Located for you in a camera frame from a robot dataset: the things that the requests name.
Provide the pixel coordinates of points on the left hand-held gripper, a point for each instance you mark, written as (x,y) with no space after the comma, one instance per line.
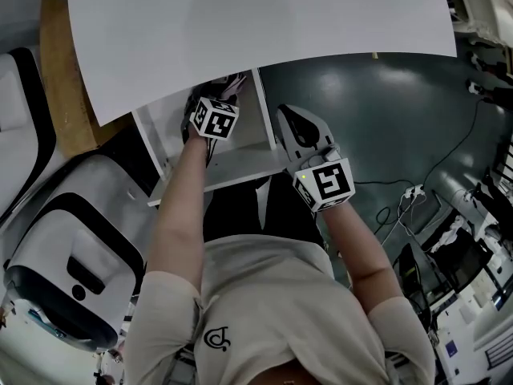
(214,118)

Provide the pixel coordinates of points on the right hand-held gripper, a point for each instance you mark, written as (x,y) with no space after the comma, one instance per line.
(328,183)

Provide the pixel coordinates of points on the white drawer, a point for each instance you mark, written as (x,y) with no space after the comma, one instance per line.
(240,167)

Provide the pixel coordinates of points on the person's left forearm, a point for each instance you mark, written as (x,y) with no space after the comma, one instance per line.
(176,215)

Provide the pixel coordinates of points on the person's right forearm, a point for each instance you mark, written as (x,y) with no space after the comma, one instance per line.
(356,251)

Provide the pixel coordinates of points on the white desk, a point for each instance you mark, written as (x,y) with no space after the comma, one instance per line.
(240,22)

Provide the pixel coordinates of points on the person's black trousers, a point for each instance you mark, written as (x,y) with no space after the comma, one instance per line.
(236,211)

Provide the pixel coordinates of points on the white power strip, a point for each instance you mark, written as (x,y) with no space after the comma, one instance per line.
(413,191)

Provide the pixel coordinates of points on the brown cardboard box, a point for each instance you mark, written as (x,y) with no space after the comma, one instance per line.
(60,74)

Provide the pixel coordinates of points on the large white black robot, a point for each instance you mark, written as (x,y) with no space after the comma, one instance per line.
(24,114)
(80,223)

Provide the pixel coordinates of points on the black office chair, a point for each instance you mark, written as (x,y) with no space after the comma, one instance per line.
(410,279)

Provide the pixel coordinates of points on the person's beige shirt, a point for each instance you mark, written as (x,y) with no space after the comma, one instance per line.
(260,315)

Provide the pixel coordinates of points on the cream ornate dressing table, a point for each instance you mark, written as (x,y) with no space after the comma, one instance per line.
(489,6)

